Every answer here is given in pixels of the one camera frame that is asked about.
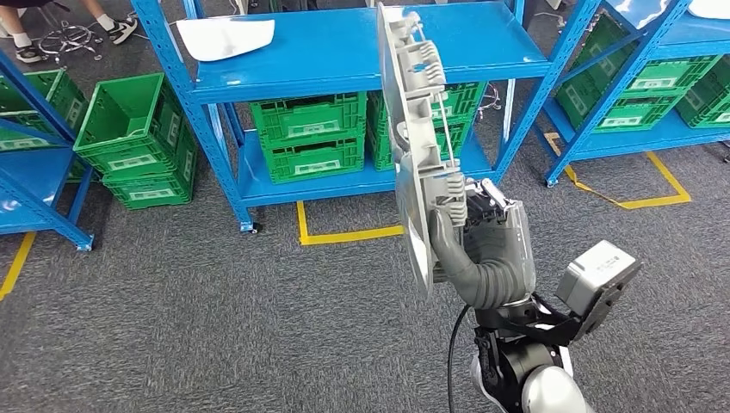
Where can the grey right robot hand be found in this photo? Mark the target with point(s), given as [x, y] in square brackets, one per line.
[502, 239]

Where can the silver plastic wheel hubcap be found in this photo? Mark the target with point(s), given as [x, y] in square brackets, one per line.
[408, 199]

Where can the white plastic car panel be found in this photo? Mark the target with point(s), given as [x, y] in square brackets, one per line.
[222, 37]
[710, 8]

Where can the open green plastic crate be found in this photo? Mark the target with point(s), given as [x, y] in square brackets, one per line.
[125, 108]

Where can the person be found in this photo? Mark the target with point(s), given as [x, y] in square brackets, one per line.
[122, 31]

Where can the chrome star stool base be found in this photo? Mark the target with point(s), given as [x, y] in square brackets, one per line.
[68, 40]

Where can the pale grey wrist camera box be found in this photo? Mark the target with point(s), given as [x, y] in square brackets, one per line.
[596, 279]

